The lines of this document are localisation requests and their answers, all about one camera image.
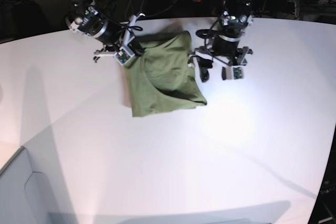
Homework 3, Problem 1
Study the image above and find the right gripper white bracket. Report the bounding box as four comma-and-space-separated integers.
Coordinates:
93, 13, 145, 66

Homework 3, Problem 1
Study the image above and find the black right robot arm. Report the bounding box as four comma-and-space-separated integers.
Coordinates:
66, 0, 145, 66

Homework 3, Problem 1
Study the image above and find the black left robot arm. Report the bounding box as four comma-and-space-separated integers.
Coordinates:
189, 0, 253, 83

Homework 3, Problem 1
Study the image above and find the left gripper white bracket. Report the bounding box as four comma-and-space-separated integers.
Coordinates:
188, 47, 254, 82

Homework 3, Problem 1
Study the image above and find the grey looped cable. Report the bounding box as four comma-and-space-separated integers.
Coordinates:
115, 0, 182, 19

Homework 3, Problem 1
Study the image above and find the green T-shirt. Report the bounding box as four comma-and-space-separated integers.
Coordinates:
124, 31, 207, 117

